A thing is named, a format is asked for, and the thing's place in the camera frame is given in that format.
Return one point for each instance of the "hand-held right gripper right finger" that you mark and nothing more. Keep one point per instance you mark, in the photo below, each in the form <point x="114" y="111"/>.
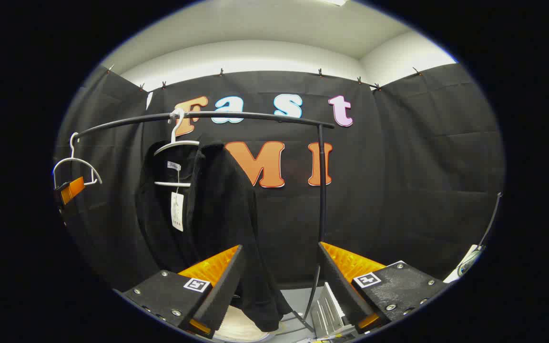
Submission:
<point x="343" y="295"/>

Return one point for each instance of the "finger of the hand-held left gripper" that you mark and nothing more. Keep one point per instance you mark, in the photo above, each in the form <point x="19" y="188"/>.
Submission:
<point x="72" y="190"/>

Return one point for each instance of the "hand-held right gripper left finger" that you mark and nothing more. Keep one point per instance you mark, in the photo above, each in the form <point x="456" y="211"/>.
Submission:
<point x="224" y="295"/>

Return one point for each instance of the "black fleece jacket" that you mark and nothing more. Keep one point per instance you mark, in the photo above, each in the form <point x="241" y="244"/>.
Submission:
<point x="222" y="214"/>

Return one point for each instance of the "white plastic hanger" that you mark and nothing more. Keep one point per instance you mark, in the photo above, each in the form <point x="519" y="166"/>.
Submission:
<point x="172" y="183"/>

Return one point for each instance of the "white paper hang tag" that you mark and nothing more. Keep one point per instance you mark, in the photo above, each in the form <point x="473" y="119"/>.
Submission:
<point x="177" y="214"/>

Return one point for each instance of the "black backdrop cloth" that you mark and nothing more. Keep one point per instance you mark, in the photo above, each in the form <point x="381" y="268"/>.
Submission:
<point x="398" y="166"/>

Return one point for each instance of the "black metal garment rack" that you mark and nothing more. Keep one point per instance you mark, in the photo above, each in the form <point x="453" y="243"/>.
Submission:
<point x="255" y="115"/>

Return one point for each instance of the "row of small backdrop clips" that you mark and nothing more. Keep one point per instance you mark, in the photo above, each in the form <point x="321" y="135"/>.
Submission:
<point x="221" y="72"/>

